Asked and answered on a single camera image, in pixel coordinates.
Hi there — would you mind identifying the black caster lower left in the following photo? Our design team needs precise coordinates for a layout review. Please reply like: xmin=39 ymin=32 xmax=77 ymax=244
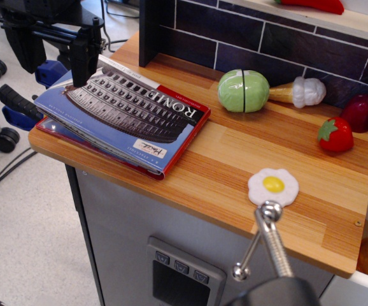
xmin=0 ymin=127 xmax=20 ymax=153

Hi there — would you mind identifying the dark red toy fruit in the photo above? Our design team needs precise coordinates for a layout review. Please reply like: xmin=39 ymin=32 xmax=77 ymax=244
xmin=340 ymin=94 xmax=368 ymax=133

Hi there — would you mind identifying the red toy strawberry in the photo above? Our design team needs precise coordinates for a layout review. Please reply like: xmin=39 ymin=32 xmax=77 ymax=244
xmin=317 ymin=117 xmax=354 ymax=152

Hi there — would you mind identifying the blue black bar clamp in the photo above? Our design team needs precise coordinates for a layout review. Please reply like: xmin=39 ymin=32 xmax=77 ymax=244
xmin=0 ymin=84 xmax=44 ymax=131

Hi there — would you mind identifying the toy ice cream cone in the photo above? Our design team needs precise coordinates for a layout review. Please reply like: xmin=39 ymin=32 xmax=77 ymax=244
xmin=269 ymin=76 xmax=327 ymax=108

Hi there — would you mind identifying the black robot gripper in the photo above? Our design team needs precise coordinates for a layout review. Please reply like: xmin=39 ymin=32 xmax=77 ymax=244
xmin=0 ymin=1 xmax=104 ymax=87

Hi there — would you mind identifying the blue clamp head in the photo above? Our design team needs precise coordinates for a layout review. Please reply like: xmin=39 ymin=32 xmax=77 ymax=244
xmin=34 ymin=60 xmax=68 ymax=89

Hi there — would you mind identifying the Rome Colosseum picture book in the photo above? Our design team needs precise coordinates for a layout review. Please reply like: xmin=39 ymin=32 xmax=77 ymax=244
xmin=35 ymin=55 xmax=211 ymax=180

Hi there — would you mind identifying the green toy cabbage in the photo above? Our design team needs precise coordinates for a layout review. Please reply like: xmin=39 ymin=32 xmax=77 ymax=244
xmin=218 ymin=69 xmax=269 ymax=113

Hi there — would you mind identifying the grey toy dishwasher cabinet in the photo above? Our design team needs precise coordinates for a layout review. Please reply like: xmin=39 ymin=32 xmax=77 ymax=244
xmin=65 ymin=164 xmax=335 ymax=306

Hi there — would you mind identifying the toy fried egg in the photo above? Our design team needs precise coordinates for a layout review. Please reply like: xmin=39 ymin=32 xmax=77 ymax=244
xmin=248 ymin=168 xmax=299 ymax=207

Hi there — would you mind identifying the black floor cable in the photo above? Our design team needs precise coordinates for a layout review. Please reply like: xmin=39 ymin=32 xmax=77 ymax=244
xmin=0 ymin=147 xmax=38 ymax=196

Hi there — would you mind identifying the red toy chili pepper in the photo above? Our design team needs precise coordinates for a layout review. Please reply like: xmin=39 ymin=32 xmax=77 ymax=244
xmin=274 ymin=0 xmax=344 ymax=15

